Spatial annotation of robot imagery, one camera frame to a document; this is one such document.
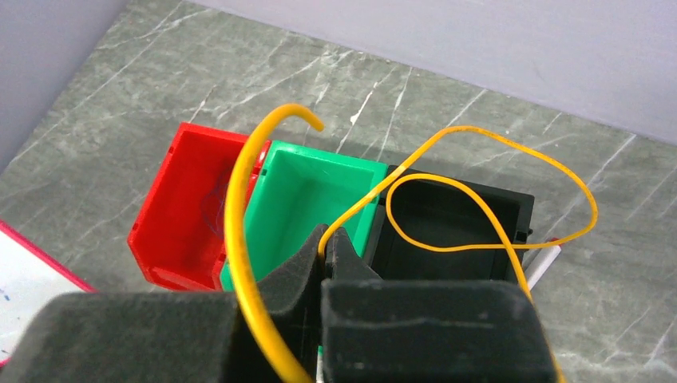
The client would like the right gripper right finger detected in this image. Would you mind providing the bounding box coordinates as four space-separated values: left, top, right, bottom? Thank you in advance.
321 229 556 382

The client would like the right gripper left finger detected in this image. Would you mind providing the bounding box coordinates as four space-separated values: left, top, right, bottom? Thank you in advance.
1 224 327 382

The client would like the black plastic bin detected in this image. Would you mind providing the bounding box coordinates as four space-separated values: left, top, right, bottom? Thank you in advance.
363 180 535 282

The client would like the red plastic bin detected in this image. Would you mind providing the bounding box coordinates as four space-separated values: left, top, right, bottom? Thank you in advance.
127 122 248 291

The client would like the green plastic bin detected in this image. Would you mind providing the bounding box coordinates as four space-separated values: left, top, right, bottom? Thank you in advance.
244 140 387 281

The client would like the thin purple cable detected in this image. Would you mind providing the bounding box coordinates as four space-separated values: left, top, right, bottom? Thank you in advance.
203 174 234 239

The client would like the pink framed whiteboard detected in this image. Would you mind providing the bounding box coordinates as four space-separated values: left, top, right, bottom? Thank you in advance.
1 222 95 365

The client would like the white chalk marker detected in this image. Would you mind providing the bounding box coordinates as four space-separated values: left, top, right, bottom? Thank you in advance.
525 245 562 290

